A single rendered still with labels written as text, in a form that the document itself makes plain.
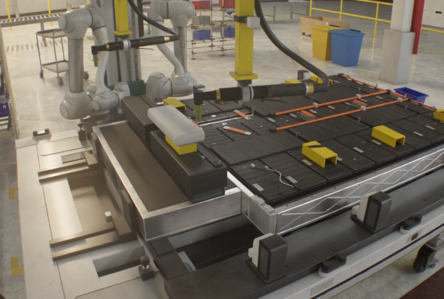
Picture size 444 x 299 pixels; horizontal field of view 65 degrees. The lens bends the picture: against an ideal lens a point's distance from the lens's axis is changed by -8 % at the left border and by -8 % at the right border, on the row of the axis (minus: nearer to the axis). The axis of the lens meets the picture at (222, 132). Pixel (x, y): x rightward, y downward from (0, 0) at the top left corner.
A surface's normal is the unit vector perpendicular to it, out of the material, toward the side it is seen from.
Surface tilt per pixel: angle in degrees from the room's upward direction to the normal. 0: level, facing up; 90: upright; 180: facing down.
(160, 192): 0
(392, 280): 0
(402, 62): 90
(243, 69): 90
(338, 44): 94
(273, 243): 0
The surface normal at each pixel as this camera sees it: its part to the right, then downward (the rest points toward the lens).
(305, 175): 0.00, -0.91
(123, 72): 0.55, 0.33
